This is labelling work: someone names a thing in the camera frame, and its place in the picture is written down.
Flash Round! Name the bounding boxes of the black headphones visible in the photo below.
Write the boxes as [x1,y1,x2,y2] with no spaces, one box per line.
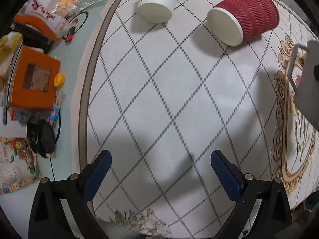
[27,119,61,158]

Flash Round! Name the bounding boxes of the colourful printed booklet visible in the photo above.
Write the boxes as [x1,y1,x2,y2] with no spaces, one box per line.
[0,137,41,195]

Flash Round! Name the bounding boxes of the yellow round cap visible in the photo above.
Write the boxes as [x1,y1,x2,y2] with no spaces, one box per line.
[53,73,65,88]

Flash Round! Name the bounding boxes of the orange cardboard box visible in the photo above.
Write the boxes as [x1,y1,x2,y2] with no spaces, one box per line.
[9,45,61,111]

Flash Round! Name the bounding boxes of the grey ribbed ceramic mug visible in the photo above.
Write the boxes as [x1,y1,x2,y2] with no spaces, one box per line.
[287,40,319,130]

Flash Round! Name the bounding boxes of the yellow plastic bag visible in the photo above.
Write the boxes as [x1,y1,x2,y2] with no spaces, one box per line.
[0,32,23,80]

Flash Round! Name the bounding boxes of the red ribbed paper cup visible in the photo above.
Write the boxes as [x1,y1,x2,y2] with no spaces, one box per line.
[207,0,280,47]

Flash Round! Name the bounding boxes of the orange white snack bag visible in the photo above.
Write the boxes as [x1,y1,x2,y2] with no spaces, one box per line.
[14,0,69,41]

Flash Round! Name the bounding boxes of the red black lighter box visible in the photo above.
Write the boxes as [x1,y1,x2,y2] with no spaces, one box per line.
[65,26,76,43]

